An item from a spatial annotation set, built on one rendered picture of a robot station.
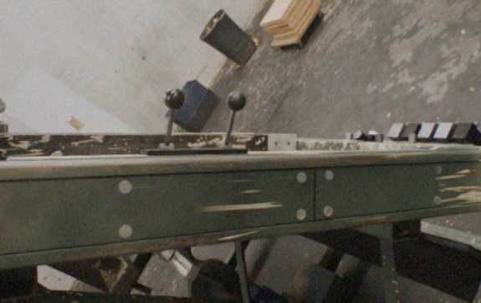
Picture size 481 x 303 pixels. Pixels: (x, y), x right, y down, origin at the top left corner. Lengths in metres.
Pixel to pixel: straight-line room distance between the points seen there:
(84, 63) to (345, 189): 5.91
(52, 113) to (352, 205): 4.53
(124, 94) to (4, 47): 1.63
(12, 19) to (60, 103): 1.82
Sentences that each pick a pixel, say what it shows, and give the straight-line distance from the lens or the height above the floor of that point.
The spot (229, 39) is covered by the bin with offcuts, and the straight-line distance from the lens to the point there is 5.69.
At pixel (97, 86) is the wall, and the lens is 6.42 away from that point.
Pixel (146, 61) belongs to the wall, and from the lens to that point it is 6.51.
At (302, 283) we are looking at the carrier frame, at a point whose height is 0.28.
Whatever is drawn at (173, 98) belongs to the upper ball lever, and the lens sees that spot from 0.73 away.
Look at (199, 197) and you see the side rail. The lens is 0.53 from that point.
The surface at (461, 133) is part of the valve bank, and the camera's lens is 1.36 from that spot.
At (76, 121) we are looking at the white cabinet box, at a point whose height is 1.37.
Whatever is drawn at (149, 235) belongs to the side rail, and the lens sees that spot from 0.52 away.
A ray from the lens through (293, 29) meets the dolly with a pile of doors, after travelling 4.53.
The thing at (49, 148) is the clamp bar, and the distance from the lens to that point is 1.36.
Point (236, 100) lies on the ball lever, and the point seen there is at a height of 1.44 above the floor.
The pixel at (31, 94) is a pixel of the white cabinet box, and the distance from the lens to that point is 5.02.
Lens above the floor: 1.69
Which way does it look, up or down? 24 degrees down
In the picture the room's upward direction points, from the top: 55 degrees counter-clockwise
